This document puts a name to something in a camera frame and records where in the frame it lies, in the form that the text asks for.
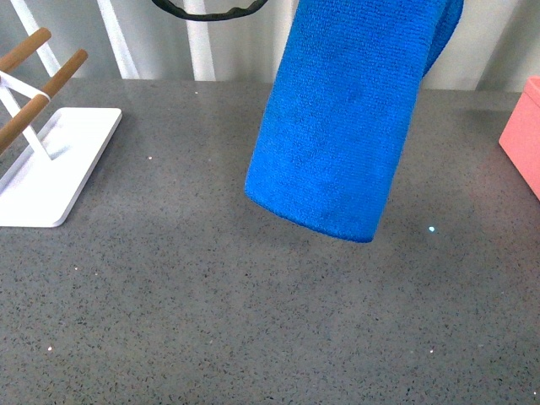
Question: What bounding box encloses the blue microfiber cloth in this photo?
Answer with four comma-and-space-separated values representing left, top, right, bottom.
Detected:
245, 0, 463, 243

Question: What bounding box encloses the white wooden-bar towel rack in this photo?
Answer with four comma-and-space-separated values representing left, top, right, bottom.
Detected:
1, 28, 122, 228

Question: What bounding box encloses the pink plastic bin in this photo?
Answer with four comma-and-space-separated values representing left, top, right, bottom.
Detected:
499, 76, 539, 198

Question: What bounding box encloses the white pleated curtain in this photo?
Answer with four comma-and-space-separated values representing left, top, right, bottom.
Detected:
1, 1, 539, 91

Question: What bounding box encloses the black cable loop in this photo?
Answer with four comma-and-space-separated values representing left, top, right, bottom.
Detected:
150, 0, 269, 22

